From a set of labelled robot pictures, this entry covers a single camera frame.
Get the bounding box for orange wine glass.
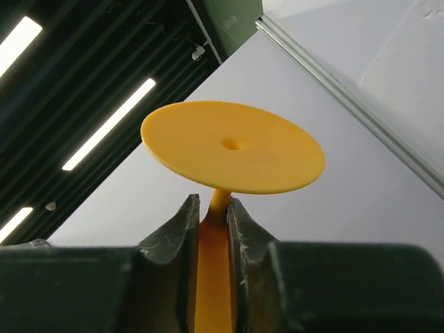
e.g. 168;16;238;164
140;101;325;332

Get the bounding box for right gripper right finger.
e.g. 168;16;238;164
227;198;288;332

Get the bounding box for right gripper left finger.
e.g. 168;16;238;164
137;194;200;332

